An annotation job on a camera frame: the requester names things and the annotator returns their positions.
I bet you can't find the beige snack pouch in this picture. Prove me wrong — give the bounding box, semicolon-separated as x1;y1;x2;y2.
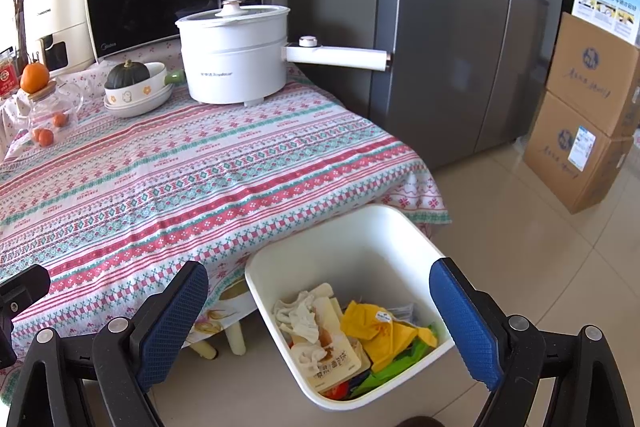
290;336;374;396

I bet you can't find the white air fryer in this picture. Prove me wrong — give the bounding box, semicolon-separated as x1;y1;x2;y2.
20;0;99;76

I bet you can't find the cardboard box with white label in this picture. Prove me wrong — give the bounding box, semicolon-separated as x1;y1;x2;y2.
522;90;636;215

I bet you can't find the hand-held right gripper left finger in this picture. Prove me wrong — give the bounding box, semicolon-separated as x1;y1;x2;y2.
9;261;210;427

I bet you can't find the white tissue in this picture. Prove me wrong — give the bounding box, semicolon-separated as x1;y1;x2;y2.
272;290;321;343

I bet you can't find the red label jar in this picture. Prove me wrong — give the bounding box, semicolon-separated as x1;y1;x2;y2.
0;46;22;100

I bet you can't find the yellow wrapper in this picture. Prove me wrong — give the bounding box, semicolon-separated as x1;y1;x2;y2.
342;300;440;373

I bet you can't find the glass pot lid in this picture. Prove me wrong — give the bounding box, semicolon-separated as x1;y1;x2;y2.
175;0;291;26

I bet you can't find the white electric pot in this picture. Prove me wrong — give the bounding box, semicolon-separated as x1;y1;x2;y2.
174;0;391;106

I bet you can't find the cream stool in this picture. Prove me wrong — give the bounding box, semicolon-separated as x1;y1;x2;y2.
192;279;259;361

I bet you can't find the blue printed box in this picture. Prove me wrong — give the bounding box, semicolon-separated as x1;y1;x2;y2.
569;0;640;46

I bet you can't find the glass jar with wooden lid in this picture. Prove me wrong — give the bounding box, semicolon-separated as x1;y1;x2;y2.
19;79;84;148

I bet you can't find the beige paper bag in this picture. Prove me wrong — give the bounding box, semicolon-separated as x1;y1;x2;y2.
312;282;346;339

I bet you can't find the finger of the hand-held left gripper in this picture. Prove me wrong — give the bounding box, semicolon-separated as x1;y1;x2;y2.
0;263;52;370

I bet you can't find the white printed bowl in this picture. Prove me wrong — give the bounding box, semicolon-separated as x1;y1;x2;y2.
103;62;169;107

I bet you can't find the clear glass vase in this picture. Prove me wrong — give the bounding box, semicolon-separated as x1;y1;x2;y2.
14;11;30;58

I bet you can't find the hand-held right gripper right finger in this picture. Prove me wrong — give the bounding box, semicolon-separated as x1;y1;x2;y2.
428;257;634;427

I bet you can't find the patterned red green tablecloth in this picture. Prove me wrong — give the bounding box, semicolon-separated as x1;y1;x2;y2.
0;79;451;409

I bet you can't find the green snack packet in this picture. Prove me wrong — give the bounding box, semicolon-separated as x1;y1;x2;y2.
349;339;436;401

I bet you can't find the large orange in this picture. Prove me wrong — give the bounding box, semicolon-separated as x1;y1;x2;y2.
19;61;51;94

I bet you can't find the white trash bin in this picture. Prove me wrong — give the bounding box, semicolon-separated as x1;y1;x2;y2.
243;204;457;413

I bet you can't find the dark green squash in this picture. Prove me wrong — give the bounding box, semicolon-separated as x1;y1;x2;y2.
104;59;151;89

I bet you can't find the grey refrigerator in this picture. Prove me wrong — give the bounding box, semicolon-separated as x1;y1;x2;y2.
287;0;569;173

